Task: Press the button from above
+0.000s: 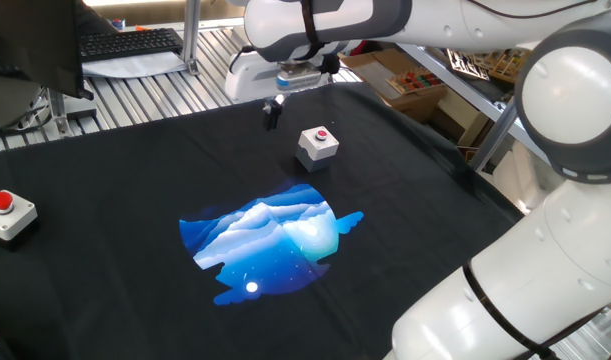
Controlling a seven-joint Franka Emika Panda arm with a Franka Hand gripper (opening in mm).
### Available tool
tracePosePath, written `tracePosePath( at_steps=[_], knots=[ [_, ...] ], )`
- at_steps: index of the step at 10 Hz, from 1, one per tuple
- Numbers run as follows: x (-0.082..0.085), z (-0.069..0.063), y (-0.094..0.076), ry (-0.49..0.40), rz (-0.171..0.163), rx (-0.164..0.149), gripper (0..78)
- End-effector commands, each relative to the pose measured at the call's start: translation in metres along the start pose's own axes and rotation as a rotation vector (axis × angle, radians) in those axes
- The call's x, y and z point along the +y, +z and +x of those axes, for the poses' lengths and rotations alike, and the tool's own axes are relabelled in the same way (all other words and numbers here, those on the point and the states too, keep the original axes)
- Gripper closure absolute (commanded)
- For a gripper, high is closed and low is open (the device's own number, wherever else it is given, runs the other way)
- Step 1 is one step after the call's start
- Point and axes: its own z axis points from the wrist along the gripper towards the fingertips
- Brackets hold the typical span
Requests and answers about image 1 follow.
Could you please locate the aluminium profile post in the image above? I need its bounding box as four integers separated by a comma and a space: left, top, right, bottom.
181, 0, 202, 76

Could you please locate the flat beige cardboard box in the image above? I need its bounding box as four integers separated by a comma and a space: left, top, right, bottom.
429, 87, 491, 149

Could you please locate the white paper sheet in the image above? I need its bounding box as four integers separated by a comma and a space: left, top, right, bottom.
82, 51, 187, 80

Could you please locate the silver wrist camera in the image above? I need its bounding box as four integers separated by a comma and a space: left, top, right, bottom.
276, 62, 324, 93

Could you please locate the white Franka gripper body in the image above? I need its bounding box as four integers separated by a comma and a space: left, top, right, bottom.
224, 49, 336, 104

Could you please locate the silver metal shelf rail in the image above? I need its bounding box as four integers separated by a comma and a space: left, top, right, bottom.
397, 42, 551, 161

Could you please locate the black cable tie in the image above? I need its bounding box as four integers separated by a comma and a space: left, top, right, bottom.
462, 262, 559, 360

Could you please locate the black white puzzle board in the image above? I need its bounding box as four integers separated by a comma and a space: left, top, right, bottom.
444, 47, 491, 81

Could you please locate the black keyboard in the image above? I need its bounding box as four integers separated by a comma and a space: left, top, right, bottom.
78, 27, 185, 64

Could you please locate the wooden rack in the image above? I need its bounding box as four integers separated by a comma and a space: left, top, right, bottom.
487, 47, 531, 84

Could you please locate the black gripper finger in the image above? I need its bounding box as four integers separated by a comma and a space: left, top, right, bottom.
262, 98, 276, 132
273, 93, 286, 130

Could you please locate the white grey push button box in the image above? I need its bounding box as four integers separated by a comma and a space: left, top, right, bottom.
294, 125, 341, 174

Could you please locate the black cloth with blue print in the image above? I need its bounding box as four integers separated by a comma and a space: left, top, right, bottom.
0, 81, 525, 360

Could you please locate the open brown cardboard box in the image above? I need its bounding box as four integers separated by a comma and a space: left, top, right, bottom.
339, 47, 449, 124

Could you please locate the black monitor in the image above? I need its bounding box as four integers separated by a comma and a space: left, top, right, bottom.
0, 0, 94, 101

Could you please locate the wooden tray with coloured blocks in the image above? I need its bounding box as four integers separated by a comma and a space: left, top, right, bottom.
386, 67, 444, 96

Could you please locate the red emergency stop button box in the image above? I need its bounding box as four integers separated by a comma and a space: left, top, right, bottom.
0, 189, 39, 251

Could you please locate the black forearm strap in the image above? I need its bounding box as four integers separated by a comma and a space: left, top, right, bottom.
299, 0, 327, 61

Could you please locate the grey metal strut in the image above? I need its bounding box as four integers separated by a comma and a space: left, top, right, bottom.
468, 99, 519, 174

